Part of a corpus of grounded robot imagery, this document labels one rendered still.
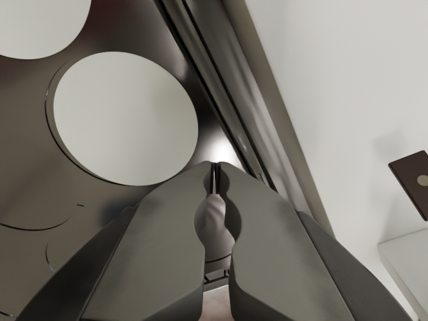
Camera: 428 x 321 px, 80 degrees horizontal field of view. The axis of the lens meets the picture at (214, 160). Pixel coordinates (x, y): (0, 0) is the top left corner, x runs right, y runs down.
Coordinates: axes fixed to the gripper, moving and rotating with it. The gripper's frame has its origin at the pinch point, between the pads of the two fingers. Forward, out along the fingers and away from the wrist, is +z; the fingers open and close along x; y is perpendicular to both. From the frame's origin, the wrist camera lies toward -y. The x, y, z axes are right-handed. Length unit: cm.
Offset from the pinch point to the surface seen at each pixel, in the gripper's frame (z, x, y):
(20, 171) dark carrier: 6.4, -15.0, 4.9
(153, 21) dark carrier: 6.3, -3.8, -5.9
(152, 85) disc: 6.3, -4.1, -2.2
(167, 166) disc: 6.2, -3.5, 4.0
